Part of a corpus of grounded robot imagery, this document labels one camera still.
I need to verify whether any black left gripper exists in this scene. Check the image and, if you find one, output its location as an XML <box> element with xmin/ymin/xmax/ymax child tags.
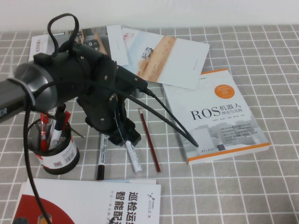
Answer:
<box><xmin>76</xmin><ymin>90</ymin><xmax>142</xmax><ymax>147</ymax></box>

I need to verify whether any white marker with barcode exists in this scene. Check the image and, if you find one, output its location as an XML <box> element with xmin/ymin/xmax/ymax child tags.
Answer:
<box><xmin>96</xmin><ymin>133</ymin><xmax>108</xmax><ymax>181</ymax></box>

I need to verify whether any black mesh pen holder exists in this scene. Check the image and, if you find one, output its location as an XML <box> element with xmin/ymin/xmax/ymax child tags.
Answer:
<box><xmin>27</xmin><ymin>118</ymin><xmax>80</xmax><ymax>175</ymax></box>

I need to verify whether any red gel pen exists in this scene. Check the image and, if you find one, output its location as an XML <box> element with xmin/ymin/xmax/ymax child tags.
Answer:
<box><xmin>40</xmin><ymin>112</ymin><xmax>49</xmax><ymax>151</ymax></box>

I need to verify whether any all-white paint marker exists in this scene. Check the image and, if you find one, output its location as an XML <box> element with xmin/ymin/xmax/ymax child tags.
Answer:
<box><xmin>125</xmin><ymin>140</ymin><xmax>142</xmax><ymax>174</ymax></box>

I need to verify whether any dark red pencil with eraser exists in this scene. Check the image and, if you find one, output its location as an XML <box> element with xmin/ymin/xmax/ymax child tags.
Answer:
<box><xmin>137</xmin><ymin>107</ymin><xmax>162</xmax><ymax>173</ymax></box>

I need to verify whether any red and white AgileX brochure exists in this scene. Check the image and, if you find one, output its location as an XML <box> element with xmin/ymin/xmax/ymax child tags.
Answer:
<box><xmin>16</xmin><ymin>178</ymin><xmax>162</xmax><ymax>224</ymax></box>

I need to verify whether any white orange ROS book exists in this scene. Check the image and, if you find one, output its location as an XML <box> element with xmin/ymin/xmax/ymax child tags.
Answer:
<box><xmin>163</xmin><ymin>69</ymin><xmax>270</xmax><ymax>166</ymax></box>

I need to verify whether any desert photo brochure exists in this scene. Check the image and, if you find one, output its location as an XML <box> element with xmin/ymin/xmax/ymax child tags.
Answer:
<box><xmin>121</xmin><ymin>27</ymin><xmax>210</xmax><ymax>91</ymax></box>

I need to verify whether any office photo brochure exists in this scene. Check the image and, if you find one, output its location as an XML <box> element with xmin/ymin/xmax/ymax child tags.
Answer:
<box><xmin>28</xmin><ymin>25</ymin><xmax>129</xmax><ymax>70</ymax></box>

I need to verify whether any grey checked tablecloth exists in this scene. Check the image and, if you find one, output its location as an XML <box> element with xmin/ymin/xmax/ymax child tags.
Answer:
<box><xmin>0</xmin><ymin>23</ymin><xmax>299</xmax><ymax>224</ymax></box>

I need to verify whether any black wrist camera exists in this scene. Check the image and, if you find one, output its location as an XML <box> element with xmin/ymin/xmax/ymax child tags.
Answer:
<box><xmin>116</xmin><ymin>64</ymin><xmax>149</xmax><ymax>94</ymax></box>

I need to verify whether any black camera cable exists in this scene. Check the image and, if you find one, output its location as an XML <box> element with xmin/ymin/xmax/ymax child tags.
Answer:
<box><xmin>112</xmin><ymin>81</ymin><xmax>199</xmax><ymax>148</ymax></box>

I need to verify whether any black hanging cable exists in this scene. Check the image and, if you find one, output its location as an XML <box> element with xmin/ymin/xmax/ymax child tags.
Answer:
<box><xmin>23</xmin><ymin>88</ymin><xmax>52</xmax><ymax>224</ymax></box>

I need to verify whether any black looped cable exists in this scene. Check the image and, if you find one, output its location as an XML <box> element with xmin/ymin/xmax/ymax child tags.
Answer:
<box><xmin>47</xmin><ymin>13</ymin><xmax>80</xmax><ymax>58</ymax></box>

